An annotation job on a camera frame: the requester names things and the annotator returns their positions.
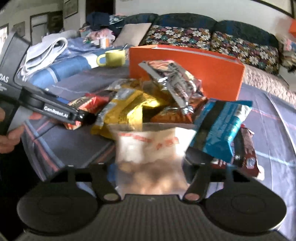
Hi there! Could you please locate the clear bag of peanuts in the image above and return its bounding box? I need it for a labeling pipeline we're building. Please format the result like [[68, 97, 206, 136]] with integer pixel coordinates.
[[108, 123, 196, 197]]

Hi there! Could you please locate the person's left hand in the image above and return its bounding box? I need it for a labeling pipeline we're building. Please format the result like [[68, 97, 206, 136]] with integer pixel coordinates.
[[0, 107, 25, 154]]

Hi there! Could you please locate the yellow snack bag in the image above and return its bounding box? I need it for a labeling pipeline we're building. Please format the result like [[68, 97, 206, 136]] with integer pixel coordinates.
[[91, 79, 173, 138]]

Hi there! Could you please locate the plaid grey tablecloth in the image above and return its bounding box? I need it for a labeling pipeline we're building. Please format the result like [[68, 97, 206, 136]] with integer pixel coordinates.
[[22, 66, 295, 240]]

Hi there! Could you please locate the folded white newspaper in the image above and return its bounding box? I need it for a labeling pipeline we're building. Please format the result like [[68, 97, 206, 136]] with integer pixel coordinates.
[[21, 37, 68, 76]]

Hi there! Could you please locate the dark red snack packet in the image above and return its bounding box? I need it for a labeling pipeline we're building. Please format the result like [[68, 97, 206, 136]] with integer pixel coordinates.
[[211, 125, 264, 179]]

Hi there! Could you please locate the blue white blanket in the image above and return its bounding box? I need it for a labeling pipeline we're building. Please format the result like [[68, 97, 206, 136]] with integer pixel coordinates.
[[22, 37, 112, 89]]

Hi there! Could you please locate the yellow-green mug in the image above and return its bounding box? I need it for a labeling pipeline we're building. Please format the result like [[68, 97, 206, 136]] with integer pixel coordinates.
[[96, 50, 126, 67]]

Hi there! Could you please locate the blue snack box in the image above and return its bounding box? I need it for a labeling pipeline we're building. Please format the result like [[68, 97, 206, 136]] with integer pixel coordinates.
[[190, 99, 253, 163]]

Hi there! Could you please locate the small orange white bottle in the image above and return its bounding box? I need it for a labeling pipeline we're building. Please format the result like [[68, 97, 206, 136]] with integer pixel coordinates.
[[99, 38, 110, 49]]

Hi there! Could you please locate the beige plain pillow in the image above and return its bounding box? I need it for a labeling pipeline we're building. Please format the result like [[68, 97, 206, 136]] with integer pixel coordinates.
[[113, 23, 152, 47]]

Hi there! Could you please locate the silver brown snack packet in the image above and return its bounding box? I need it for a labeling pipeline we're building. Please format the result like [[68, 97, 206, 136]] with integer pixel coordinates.
[[138, 60, 203, 115]]

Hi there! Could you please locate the orange cardboard box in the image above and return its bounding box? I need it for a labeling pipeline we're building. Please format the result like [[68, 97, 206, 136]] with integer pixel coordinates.
[[129, 45, 245, 101]]

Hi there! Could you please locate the left floral cushion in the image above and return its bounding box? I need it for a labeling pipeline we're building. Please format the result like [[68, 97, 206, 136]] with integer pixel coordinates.
[[144, 25, 211, 50]]

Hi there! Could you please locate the floral cushion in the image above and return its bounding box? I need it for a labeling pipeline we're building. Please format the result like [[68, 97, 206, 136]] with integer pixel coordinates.
[[210, 31, 280, 75], [144, 25, 211, 50]]

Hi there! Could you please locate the dark blue sofa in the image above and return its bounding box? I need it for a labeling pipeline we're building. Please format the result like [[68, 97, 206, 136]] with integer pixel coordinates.
[[86, 11, 280, 49]]

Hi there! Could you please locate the right floral cushion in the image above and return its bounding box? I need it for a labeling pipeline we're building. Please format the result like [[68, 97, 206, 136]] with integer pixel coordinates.
[[210, 31, 280, 75]]

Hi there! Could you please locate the orange paper bag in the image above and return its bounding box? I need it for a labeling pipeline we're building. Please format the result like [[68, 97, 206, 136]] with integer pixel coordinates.
[[288, 19, 296, 38]]

